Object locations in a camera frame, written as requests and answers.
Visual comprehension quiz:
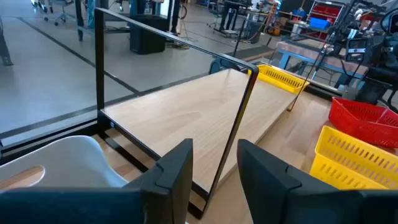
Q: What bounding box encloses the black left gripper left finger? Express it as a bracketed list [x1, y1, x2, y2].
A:
[123, 138, 194, 224]

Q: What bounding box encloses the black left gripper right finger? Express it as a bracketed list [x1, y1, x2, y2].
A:
[236, 138, 363, 224]

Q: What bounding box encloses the yellow slotted plastic basket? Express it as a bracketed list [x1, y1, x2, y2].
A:
[309, 125, 398, 190]
[248, 63, 311, 95]

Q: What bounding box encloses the white plastic basket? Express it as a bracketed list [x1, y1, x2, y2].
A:
[0, 135, 129, 191]

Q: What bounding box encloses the red slotted plastic basket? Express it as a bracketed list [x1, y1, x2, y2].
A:
[328, 96, 398, 149]

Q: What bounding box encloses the blue metal workbench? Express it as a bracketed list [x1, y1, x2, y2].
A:
[276, 39, 371, 88]

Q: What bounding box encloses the black speaker box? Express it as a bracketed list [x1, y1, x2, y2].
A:
[129, 14, 169, 55]

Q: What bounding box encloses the blue storage bin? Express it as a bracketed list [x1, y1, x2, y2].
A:
[309, 17, 332, 31]

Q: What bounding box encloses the rack with red bins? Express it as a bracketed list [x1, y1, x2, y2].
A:
[306, 0, 346, 41]

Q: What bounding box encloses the grey office chair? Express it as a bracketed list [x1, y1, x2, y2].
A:
[42, 0, 76, 26]

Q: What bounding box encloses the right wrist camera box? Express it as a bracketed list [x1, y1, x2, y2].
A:
[345, 37, 369, 63]

